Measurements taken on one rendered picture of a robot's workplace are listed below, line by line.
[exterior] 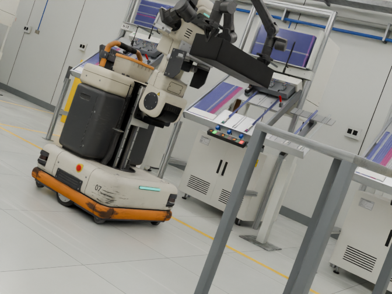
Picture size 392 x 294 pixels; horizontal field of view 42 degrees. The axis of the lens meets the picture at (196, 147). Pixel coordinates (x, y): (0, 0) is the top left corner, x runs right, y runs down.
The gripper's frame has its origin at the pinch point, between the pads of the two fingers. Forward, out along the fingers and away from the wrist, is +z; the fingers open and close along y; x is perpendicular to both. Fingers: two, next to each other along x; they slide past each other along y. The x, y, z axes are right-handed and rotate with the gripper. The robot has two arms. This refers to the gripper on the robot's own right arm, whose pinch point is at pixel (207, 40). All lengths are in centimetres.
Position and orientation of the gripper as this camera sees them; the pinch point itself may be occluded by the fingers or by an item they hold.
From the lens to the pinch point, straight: 253.6
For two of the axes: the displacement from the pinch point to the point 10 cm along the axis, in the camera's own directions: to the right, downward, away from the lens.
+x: -7.7, -2.9, 5.7
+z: -3.3, 9.4, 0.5
